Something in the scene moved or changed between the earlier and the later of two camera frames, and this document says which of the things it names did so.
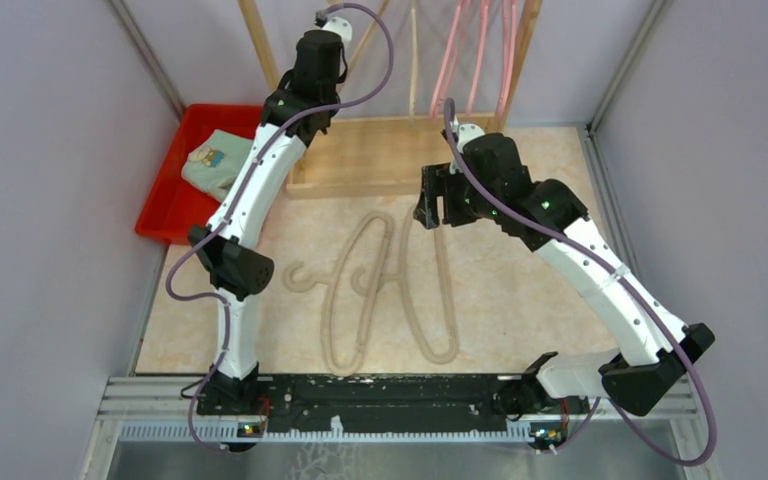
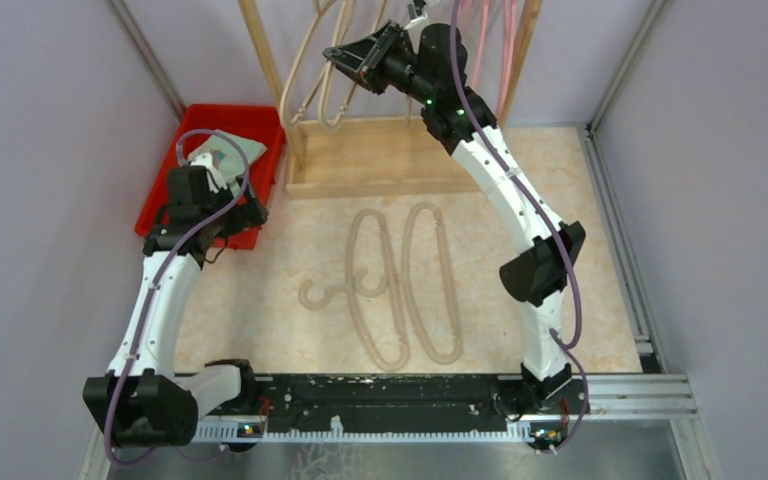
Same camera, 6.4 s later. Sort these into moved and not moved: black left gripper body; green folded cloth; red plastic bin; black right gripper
Moved: black left gripper body; black right gripper
Not moved: green folded cloth; red plastic bin
